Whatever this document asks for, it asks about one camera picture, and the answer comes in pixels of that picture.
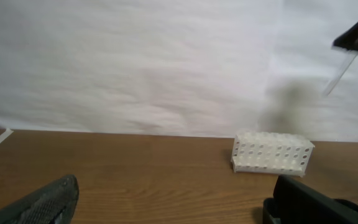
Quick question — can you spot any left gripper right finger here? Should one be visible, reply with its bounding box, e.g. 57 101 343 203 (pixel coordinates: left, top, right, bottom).
262 174 358 224

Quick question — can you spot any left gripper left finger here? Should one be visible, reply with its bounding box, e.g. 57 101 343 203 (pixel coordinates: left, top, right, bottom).
0 174 80 224

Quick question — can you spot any clear test tube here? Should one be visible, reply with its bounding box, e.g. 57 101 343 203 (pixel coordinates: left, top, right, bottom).
321 51 358 97

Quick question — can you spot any black tray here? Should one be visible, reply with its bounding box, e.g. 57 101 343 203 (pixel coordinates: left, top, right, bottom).
333 198 358 220

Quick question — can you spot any white test tube rack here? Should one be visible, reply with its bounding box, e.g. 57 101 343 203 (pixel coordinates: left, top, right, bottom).
230 130 316 178

